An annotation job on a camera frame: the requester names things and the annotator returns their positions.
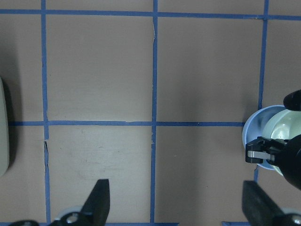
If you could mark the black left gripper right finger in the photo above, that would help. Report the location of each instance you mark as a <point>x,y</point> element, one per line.
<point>260,210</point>

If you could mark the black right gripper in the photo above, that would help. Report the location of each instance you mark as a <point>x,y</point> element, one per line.
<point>287,153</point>

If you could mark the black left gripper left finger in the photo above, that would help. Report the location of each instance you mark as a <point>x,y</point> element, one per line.
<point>95,210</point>

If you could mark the blue plastic bowl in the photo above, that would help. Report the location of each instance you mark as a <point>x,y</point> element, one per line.
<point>255,124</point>

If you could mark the cream and chrome toaster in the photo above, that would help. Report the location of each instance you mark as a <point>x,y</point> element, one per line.
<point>4,132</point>

